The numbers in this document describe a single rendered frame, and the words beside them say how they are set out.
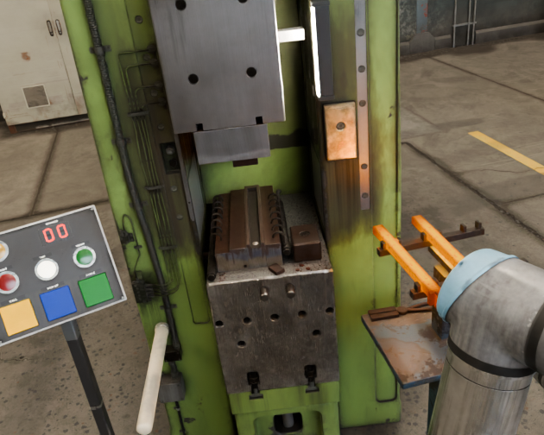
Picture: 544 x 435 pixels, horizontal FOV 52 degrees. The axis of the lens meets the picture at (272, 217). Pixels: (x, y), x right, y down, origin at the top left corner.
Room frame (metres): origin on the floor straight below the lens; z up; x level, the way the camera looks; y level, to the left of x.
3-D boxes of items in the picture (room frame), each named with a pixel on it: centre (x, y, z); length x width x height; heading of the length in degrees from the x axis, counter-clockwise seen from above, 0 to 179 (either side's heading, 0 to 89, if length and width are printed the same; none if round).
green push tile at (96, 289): (1.27, 0.50, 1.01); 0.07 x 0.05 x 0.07; 115
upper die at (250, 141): (1.63, 0.08, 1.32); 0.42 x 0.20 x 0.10; 0
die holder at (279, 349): (1.64, 0.03, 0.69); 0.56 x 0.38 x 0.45; 0
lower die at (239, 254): (1.63, 0.08, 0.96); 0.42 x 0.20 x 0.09; 0
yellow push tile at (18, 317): (1.18, 0.68, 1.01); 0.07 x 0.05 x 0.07; 115
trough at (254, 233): (1.63, 0.06, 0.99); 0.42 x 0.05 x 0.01; 0
